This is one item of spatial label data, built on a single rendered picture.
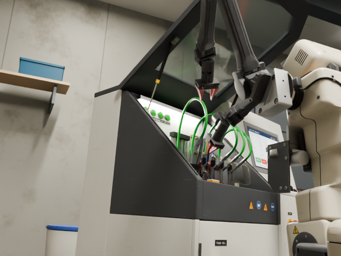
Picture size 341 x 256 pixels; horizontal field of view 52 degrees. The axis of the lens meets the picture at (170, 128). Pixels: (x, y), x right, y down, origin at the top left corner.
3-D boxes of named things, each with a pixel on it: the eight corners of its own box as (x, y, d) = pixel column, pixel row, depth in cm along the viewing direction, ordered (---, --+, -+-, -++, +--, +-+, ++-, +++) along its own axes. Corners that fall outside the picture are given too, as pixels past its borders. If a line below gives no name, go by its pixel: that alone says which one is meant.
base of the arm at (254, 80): (262, 72, 101) (295, 81, 105) (249, 65, 108) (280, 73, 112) (250, 101, 104) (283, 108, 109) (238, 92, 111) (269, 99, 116)
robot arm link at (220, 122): (223, 122, 175) (232, 125, 178) (218, 115, 181) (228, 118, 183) (216, 133, 178) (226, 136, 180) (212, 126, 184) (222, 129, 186)
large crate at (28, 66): (59, 91, 430) (61, 76, 434) (63, 81, 397) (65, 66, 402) (16, 83, 412) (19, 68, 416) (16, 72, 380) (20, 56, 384)
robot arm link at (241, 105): (296, 58, 158) (308, 72, 164) (291, 52, 163) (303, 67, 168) (223, 117, 175) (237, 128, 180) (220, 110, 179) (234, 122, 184)
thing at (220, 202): (202, 219, 143) (203, 180, 147) (194, 219, 146) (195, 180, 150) (277, 224, 185) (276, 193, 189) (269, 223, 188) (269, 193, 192)
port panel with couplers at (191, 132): (190, 174, 217) (193, 126, 225) (186, 174, 219) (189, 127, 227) (203, 177, 226) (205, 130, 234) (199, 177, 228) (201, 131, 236)
